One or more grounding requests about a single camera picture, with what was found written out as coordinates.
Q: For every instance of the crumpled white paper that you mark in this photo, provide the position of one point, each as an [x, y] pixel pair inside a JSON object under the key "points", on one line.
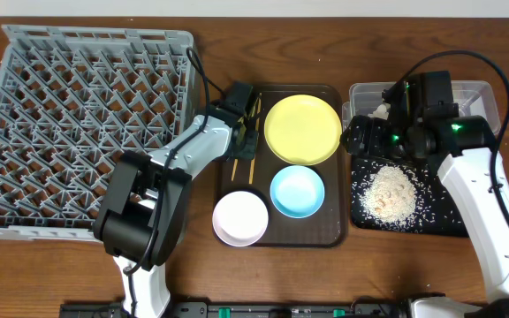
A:
{"points": [[381, 112]]}

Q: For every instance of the black waste tray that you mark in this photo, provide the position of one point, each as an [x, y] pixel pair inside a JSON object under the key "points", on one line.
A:
{"points": [[435, 216]]}

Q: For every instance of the clear plastic waste bin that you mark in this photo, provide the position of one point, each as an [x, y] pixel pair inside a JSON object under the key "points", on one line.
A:
{"points": [[474, 97]]}

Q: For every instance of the wooden chopstick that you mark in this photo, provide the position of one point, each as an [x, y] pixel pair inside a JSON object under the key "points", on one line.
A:
{"points": [[234, 170], [255, 146]]}

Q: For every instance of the yellow plate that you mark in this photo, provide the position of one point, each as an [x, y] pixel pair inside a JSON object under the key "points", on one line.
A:
{"points": [[302, 130]]}

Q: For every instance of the pink bowl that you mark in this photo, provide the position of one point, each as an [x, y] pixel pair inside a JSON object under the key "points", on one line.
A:
{"points": [[240, 218]]}

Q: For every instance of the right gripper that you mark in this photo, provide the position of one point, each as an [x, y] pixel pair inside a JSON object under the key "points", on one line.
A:
{"points": [[356, 138]]}

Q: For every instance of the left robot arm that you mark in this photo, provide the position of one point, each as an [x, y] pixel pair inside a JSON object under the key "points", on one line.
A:
{"points": [[143, 213]]}

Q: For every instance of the spilled rice pile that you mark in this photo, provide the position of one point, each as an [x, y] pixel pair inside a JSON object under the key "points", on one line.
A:
{"points": [[389, 194]]}

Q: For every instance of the dark brown serving tray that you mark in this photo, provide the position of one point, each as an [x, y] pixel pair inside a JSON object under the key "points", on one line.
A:
{"points": [[325, 228]]}

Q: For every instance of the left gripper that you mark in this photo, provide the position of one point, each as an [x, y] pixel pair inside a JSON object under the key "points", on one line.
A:
{"points": [[246, 144]]}

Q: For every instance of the light blue bowl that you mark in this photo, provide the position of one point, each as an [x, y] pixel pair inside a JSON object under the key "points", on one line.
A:
{"points": [[297, 191]]}

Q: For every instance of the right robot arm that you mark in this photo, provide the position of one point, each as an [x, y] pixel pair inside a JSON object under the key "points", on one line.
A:
{"points": [[463, 153]]}

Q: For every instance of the grey dishwasher rack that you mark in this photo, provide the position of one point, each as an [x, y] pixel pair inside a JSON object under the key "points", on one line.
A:
{"points": [[72, 101]]}

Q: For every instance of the white cup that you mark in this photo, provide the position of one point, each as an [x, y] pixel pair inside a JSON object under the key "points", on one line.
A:
{"points": [[150, 204]]}

